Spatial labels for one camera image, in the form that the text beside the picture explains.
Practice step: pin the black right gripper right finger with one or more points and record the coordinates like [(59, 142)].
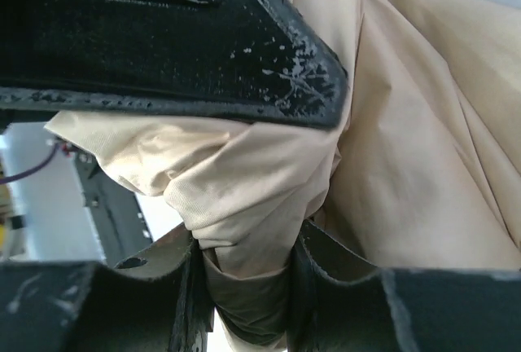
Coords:
[(341, 302)]

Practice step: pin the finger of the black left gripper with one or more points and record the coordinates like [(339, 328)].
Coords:
[(246, 60)]

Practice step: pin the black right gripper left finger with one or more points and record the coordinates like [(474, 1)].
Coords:
[(153, 301)]

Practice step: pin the beige and black folding umbrella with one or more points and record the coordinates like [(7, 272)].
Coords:
[(424, 169)]

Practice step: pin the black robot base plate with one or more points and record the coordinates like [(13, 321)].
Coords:
[(118, 219)]

